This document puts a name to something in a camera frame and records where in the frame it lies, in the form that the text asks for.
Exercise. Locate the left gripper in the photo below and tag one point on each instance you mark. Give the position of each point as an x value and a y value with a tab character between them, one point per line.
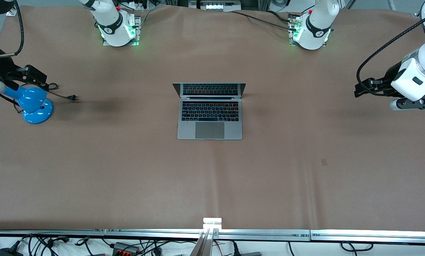
389	77

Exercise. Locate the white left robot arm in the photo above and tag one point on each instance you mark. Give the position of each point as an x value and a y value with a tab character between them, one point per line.
317	25

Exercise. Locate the grey laptop with black keyboard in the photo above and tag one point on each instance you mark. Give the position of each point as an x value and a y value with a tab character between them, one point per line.
209	133

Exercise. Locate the brown table mat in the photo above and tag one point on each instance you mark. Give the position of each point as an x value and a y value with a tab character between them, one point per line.
127	177

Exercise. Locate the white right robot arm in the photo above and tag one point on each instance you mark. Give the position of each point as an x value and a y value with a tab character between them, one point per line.
109	17

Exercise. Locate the aluminium frame profile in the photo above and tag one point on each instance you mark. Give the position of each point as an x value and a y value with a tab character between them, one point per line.
11	12

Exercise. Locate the aluminium profile strut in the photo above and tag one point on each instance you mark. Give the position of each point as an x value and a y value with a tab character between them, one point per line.
205	245

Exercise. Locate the black power adapter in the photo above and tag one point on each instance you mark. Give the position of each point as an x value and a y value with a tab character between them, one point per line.
8	251

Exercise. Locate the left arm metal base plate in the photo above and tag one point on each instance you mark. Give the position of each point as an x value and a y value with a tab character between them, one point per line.
291	39

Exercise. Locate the grey connector box orange levers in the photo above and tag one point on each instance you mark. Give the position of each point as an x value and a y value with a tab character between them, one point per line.
125	248

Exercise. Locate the black plug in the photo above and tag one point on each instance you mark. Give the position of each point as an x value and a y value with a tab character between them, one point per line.
235	250

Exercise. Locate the blue desk lamp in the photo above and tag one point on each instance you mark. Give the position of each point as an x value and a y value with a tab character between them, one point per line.
38	110

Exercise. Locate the aluminium edge rail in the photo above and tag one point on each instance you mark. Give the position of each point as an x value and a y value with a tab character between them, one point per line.
376	236
262	234
45	233

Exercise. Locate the white power strip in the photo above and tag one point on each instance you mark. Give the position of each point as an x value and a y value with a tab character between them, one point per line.
137	5

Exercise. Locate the shiny metal bracket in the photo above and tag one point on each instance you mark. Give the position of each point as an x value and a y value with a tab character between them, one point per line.
212	224

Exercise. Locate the silver device with white connectors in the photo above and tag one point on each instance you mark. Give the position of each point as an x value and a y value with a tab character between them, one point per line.
216	6

